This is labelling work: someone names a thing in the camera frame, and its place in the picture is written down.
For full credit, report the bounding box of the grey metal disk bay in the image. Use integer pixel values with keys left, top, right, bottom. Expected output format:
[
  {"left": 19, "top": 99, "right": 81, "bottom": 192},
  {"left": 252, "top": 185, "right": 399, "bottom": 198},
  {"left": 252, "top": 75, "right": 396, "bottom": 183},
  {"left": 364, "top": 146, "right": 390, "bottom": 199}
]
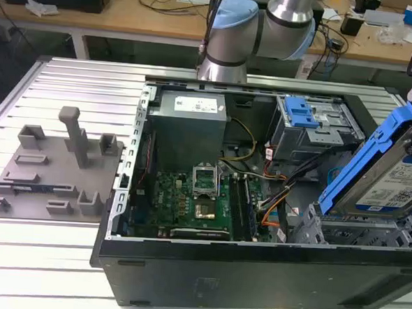
[{"left": 290, "top": 201, "right": 412, "bottom": 251}]

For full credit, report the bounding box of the flat grey box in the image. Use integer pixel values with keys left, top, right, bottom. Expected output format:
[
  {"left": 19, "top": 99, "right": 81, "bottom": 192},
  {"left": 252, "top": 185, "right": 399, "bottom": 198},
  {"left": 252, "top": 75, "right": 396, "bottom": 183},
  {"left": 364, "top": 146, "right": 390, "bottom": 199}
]
[{"left": 362, "top": 8, "right": 406, "bottom": 29}]

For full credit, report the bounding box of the grey power supply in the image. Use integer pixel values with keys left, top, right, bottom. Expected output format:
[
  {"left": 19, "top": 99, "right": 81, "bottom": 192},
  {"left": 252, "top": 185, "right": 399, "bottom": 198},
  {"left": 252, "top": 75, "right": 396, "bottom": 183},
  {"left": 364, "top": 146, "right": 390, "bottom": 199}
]
[{"left": 145, "top": 89, "right": 233, "bottom": 171}]

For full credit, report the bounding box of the green motherboard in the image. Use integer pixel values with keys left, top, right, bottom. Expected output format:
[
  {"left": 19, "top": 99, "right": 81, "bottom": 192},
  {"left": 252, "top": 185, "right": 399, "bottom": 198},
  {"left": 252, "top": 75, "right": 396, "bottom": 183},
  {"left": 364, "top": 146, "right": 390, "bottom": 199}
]
[{"left": 127, "top": 167, "right": 272, "bottom": 245}]

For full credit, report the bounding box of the blue data wire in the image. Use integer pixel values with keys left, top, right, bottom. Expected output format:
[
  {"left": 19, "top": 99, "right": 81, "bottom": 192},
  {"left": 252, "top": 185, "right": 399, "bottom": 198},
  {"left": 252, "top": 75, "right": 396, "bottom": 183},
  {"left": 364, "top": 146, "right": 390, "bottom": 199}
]
[{"left": 325, "top": 161, "right": 344, "bottom": 187}]

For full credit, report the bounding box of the CPU socket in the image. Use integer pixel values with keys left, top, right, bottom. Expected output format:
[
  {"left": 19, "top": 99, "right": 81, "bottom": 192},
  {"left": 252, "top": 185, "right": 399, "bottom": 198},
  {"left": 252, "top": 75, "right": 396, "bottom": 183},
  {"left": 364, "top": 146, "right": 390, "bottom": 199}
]
[{"left": 193, "top": 201, "right": 219, "bottom": 222}]

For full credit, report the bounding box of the orange wire bundle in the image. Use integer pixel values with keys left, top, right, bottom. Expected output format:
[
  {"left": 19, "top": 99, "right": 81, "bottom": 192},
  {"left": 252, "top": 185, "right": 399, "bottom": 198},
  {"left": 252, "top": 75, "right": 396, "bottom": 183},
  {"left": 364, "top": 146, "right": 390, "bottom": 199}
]
[{"left": 257, "top": 203, "right": 285, "bottom": 231}]

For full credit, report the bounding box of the hard disk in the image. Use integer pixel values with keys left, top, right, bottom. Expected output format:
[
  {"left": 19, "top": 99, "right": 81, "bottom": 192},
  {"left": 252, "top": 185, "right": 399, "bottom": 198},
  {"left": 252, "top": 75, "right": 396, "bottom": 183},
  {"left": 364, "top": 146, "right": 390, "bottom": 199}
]
[{"left": 316, "top": 96, "right": 412, "bottom": 223}]

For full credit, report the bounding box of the wooden desk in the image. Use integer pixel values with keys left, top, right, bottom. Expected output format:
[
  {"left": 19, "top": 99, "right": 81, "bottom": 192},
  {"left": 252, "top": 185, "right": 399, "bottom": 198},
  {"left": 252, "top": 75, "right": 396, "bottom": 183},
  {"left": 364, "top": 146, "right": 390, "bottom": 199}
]
[{"left": 0, "top": 0, "right": 412, "bottom": 81}]

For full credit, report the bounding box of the blue RAM slot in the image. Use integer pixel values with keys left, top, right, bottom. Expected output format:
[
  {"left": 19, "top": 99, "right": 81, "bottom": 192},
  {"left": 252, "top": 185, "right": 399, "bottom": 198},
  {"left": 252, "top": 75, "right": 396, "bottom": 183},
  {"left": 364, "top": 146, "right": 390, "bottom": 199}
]
[{"left": 240, "top": 177, "right": 263, "bottom": 238}]

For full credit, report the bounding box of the metal socket cover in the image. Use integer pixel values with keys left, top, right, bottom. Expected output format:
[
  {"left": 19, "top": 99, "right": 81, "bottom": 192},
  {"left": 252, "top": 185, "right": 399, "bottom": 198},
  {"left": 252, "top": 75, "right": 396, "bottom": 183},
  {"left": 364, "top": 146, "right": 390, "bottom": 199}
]
[{"left": 191, "top": 163, "right": 218, "bottom": 199}]

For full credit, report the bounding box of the black PC case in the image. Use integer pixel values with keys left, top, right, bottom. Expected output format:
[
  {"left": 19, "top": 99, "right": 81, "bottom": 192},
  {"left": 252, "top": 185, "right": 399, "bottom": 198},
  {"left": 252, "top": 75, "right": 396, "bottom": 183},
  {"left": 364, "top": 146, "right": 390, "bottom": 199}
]
[{"left": 87, "top": 71, "right": 412, "bottom": 309}]

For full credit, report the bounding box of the black graphics card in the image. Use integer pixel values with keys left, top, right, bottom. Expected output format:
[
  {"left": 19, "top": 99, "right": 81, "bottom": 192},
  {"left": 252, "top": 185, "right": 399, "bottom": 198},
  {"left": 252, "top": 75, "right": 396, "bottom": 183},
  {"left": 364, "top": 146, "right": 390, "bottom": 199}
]
[{"left": 157, "top": 225, "right": 231, "bottom": 243}]

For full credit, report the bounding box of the black RAM slot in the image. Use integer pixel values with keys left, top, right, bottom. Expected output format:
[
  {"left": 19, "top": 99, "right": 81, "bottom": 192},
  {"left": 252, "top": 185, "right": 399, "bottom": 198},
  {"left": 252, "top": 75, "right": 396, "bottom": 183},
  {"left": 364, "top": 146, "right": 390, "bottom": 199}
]
[
  {"left": 226, "top": 175, "right": 247, "bottom": 242},
  {"left": 234, "top": 176, "right": 255, "bottom": 242}
]

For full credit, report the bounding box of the white crumpled plastic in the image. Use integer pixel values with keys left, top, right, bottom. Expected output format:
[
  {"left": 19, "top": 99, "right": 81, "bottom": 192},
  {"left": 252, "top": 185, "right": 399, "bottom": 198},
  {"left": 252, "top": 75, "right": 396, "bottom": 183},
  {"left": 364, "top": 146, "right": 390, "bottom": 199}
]
[{"left": 24, "top": 0, "right": 60, "bottom": 17}]

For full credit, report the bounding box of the yellow and black wire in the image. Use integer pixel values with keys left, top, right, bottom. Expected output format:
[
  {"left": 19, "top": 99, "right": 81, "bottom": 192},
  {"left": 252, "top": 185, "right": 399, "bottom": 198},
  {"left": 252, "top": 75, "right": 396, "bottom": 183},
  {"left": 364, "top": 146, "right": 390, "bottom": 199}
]
[{"left": 219, "top": 116, "right": 259, "bottom": 164}]

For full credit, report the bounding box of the grey parts rack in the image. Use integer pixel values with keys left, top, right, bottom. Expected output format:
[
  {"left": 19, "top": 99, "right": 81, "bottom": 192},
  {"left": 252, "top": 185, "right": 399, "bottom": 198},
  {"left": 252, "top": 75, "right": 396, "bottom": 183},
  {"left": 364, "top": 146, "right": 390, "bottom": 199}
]
[{"left": 0, "top": 102, "right": 128, "bottom": 227}]

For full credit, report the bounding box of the small black box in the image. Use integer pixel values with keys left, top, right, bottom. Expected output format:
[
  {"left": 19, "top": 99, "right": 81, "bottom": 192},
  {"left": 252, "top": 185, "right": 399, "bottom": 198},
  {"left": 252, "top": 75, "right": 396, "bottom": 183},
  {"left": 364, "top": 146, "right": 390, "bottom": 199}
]
[{"left": 339, "top": 13, "right": 364, "bottom": 36}]

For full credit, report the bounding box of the metal locking lever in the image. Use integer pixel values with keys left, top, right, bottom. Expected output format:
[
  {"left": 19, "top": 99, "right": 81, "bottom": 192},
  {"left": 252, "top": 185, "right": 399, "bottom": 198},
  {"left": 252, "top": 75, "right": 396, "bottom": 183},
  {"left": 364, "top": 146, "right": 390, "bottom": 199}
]
[{"left": 214, "top": 161, "right": 225, "bottom": 199}]

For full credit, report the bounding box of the clear plastic bag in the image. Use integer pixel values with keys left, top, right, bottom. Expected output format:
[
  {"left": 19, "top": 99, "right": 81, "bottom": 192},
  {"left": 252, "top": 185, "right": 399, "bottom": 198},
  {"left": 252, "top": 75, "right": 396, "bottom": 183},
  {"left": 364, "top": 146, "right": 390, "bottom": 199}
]
[{"left": 374, "top": 23, "right": 412, "bottom": 46}]

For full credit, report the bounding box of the blue plastic cage latch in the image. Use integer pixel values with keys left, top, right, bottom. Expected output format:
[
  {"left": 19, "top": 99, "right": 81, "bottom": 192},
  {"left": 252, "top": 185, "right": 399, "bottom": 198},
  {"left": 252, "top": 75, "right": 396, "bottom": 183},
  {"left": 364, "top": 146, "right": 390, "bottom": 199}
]
[{"left": 284, "top": 96, "right": 323, "bottom": 130}]

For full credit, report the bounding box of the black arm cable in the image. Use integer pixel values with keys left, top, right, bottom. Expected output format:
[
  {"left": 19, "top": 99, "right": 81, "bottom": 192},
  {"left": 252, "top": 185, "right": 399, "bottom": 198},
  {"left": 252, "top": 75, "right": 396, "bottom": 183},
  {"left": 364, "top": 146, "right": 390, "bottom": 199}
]
[{"left": 196, "top": 0, "right": 227, "bottom": 69}]

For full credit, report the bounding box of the grey metal drive cage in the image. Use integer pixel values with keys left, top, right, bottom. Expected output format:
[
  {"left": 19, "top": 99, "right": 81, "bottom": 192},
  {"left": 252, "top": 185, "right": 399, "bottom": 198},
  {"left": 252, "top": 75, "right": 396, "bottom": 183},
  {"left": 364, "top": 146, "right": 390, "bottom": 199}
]
[{"left": 266, "top": 94, "right": 368, "bottom": 169}]

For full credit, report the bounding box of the black sleeved wire bundle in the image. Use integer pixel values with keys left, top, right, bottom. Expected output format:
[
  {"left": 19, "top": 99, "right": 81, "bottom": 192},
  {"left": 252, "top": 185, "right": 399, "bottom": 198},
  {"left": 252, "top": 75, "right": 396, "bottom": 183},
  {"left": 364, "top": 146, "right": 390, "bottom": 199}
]
[{"left": 258, "top": 141, "right": 362, "bottom": 215}]

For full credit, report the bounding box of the RAM stick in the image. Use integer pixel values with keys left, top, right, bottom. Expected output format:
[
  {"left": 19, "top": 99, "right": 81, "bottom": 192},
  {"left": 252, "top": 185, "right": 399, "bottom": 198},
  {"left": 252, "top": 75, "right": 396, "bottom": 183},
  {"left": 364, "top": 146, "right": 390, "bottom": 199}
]
[{"left": 10, "top": 183, "right": 57, "bottom": 195}]

